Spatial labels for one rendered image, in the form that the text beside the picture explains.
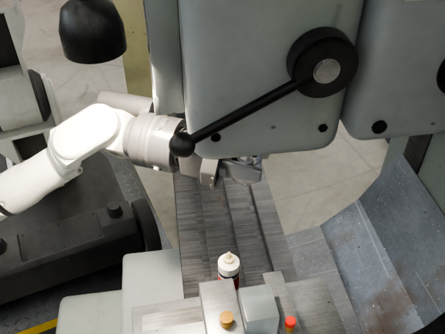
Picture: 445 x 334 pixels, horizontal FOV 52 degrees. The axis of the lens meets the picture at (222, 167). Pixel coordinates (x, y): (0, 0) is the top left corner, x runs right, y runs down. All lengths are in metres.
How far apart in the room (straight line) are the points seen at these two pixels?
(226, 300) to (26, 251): 0.86
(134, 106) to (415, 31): 0.44
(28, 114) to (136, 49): 1.30
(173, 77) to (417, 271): 0.59
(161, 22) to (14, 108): 0.79
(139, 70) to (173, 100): 1.97
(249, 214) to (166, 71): 0.55
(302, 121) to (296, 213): 1.79
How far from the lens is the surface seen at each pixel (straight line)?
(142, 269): 1.07
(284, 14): 0.47
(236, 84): 0.50
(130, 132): 0.71
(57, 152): 0.74
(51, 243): 1.50
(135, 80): 2.60
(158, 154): 0.69
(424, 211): 0.95
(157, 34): 0.55
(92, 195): 1.64
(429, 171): 0.95
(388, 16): 0.50
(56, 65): 3.69
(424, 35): 0.52
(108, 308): 1.17
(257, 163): 0.68
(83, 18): 0.52
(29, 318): 1.60
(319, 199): 2.41
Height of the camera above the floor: 1.69
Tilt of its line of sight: 42 degrees down
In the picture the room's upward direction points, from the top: straight up
